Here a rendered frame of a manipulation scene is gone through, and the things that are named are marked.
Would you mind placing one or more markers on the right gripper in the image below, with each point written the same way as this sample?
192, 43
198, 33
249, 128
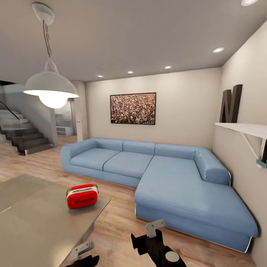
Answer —
146, 244

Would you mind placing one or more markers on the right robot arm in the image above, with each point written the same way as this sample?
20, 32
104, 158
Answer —
152, 243

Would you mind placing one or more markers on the room light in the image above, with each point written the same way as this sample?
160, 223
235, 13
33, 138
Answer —
50, 79

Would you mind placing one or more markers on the radio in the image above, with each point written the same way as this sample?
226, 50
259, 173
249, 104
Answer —
82, 196

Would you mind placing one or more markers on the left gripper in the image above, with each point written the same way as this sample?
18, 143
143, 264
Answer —
86, 262

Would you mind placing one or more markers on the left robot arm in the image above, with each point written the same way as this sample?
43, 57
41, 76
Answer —
76, 259

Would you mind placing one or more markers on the coffee table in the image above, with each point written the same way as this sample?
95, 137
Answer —
37, 229

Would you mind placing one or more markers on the sofa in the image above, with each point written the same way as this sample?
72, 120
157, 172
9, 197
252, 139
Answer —
186, 186

